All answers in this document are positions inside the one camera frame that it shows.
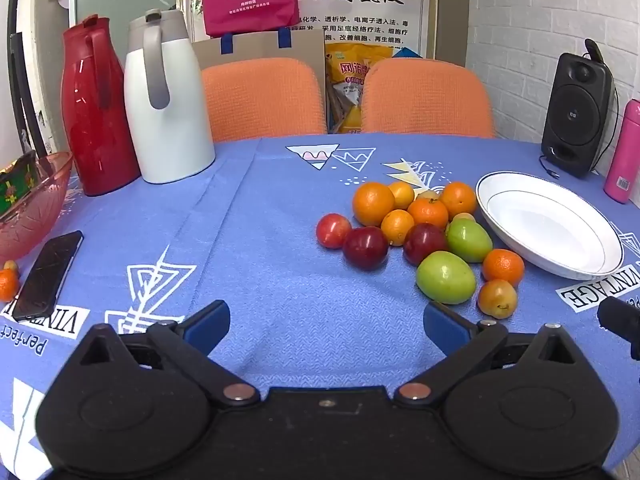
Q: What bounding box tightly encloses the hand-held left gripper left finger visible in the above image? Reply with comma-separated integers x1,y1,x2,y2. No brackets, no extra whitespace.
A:
75,300,261,409

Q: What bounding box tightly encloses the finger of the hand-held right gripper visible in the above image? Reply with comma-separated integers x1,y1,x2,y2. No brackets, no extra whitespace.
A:
597,296,640,356

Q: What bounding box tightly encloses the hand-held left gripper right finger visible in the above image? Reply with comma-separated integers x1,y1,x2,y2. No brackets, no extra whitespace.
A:
392,301,581,409

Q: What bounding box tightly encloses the green jujube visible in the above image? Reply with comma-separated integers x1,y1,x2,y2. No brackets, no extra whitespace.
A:
446,219,494,263
416,251,477,306

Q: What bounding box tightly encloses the yellow red plum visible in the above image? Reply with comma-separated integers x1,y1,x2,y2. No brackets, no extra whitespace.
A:
477,279,518,319

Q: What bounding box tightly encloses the dark red plum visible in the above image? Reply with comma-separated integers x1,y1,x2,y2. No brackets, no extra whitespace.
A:
342,226,390,272
403,223,447,267

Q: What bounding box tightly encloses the round tangerine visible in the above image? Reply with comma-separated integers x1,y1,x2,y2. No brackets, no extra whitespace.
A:
482,249,525,285

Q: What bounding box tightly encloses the small orange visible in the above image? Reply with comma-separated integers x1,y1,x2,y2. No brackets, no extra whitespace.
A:
381,209,416,247
387,181,416,210

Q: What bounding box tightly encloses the tangerine with green stem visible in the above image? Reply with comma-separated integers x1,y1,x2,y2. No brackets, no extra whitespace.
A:
407,197,449,231

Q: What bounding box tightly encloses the medium orange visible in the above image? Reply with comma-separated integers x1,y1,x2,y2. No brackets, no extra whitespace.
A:
440,181,478,220

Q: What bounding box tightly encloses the white plate with blue rim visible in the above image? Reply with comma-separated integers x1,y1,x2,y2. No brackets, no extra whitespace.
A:
475,171,625,281

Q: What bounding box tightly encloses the large orange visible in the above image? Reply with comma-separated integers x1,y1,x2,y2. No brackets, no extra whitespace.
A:
352,181,396,227

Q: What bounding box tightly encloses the tiny tangerine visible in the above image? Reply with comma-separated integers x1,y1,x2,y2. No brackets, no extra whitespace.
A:
0,269,20,302

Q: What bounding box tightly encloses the blue printed tablecloth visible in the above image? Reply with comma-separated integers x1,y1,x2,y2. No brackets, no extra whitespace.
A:
0,132,640,480

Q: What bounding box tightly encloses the pink bottle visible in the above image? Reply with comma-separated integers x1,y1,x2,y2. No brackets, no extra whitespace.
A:
603,99,640,204

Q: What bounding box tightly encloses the black smartphone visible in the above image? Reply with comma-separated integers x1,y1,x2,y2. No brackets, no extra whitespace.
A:
11,230,84,322

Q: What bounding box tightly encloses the white thermos jug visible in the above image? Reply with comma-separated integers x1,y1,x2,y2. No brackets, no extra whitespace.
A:
124,8,217,184

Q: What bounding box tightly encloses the black speaker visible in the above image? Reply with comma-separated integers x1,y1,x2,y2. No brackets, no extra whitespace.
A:
541,52,615,178

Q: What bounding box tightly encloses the orange chair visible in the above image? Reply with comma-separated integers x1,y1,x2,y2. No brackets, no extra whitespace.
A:
201,57,328,143
361,57,496,139

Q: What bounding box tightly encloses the red thermos jug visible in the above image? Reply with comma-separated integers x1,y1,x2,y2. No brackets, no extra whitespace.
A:
61,15,142,197

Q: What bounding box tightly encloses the green printed packet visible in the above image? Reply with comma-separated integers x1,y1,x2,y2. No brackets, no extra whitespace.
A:
0,150,38,222

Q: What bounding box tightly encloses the yellow snack bag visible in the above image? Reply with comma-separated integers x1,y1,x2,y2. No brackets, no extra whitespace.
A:
324,42,401,135

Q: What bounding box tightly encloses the small black device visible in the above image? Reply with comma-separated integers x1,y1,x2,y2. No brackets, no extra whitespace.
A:
584,38,608,66

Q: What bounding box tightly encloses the black metal stand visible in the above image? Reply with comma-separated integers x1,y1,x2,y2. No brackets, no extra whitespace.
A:
9,32,48,157

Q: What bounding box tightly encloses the brown bag with blue handles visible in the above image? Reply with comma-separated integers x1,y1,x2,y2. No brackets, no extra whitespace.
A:
192,27,326,81

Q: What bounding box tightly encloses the white text wall poster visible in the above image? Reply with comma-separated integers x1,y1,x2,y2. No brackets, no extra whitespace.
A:
182,0,433,61

